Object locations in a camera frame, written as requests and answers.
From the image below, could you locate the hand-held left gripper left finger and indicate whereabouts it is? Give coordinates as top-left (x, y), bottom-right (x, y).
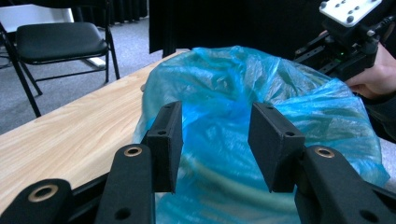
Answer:
top-left (141, 100), bottom-right (184, 194)

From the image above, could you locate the pleated black curtain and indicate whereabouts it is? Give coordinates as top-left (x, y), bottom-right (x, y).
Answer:
top-left (70, 0), bottom-right (149, 28)

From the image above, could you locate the large dark curtain panel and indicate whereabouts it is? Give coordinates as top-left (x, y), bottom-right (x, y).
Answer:
top-left (148, 0), bottom-right (326, 60)

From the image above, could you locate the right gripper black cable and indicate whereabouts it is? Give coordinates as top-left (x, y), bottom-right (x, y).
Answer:
top-left (375, 13), bottom-right (396, 29)

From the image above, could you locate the blue plastic bag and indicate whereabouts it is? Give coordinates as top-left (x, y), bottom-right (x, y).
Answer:
top-left (132, 45), bottom-right (390, 224)

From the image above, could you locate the green plastic bin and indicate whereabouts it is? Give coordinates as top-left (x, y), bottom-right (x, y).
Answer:
top-left (177, 155), bottom-right (300, 218)

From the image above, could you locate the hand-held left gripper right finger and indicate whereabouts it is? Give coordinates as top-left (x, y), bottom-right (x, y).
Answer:
top-left (247, 102), bottom-right (306, 193)

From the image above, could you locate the black folding chair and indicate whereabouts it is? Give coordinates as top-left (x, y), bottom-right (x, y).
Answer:
top-left (0, 21), bottom-right (121, 119)

